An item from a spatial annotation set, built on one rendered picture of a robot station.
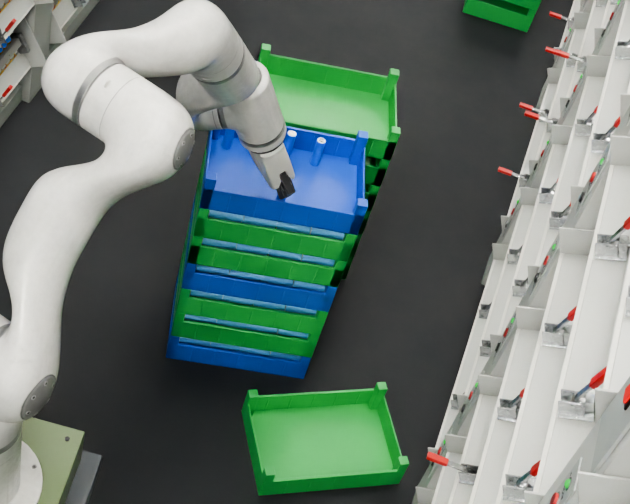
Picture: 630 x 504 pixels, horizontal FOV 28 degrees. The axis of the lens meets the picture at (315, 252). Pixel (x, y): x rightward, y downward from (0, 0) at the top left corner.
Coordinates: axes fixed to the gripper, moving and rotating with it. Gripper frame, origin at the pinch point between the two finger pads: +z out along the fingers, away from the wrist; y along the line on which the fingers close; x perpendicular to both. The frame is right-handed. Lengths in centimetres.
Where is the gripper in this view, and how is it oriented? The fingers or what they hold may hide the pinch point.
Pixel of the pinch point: (280, 181)
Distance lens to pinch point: 229.2
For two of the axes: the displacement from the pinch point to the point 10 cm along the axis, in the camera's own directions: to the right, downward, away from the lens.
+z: 1.7, 4.8, 8.6
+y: 4.6, 7.4, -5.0
